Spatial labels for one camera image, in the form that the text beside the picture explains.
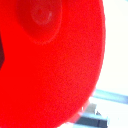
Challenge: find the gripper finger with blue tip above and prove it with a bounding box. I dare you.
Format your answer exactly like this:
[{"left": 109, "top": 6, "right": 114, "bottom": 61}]
[{"left": 0, "top": 35, "right": 6, "bottom": 70}]

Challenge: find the red plastic cup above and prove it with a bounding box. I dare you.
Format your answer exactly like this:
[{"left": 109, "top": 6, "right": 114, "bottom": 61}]
[{"left": 0, "top": 0, "right": 107, "bottom": 128}]

